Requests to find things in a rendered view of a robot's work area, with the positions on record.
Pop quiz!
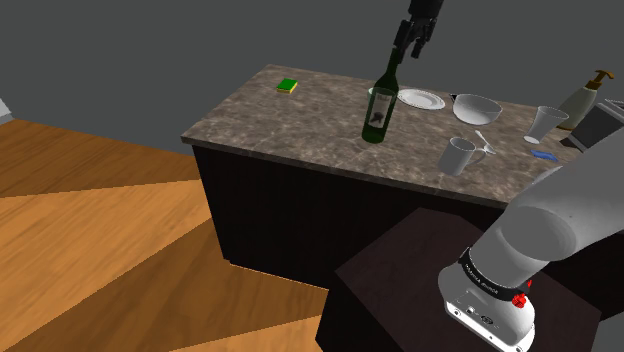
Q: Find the white mug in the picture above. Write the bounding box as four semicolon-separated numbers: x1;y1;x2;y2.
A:
436;136;488;178

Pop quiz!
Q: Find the cream soap dispenser bottle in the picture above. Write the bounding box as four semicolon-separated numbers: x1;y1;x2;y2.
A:
556;69;616;132

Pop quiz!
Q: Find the white plate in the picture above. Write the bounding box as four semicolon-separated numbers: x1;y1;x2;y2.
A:
396;88;447;112

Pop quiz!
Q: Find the dark kitchen island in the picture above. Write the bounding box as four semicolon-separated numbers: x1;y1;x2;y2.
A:
180;63;624;323

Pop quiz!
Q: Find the dark grey toaster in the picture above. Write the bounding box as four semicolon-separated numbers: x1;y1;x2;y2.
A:
558;99;624;154

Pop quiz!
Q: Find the white bowl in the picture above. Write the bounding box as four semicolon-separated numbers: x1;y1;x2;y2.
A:
451;93;504;126

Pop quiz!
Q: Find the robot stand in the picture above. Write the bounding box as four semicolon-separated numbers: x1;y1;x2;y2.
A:
315;206;604;352

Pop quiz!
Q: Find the white spoon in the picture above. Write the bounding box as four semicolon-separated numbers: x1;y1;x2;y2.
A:
474;128;498;157

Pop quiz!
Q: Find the blue flat object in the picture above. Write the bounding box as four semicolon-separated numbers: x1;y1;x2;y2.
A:
529;148;560;163

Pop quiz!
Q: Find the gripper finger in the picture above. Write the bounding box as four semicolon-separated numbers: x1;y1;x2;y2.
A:
391;18;417;65
410;19;438;60

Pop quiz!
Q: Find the green wine bottle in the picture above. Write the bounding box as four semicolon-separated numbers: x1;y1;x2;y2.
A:
361;47;401;145

